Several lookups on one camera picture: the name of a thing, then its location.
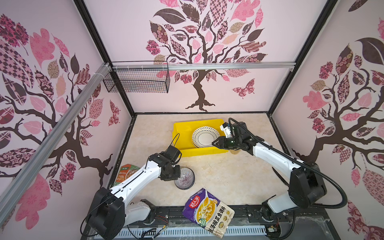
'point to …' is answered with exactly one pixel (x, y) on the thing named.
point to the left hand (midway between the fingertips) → (176, 179)
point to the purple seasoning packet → (206, 210)
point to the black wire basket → (138, 76)
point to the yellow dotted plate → (203, 137)
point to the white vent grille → (247, 232)
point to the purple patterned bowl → (187, 179)
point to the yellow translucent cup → (235, 152)
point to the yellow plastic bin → (185, 142)
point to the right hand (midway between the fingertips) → (214, 141)
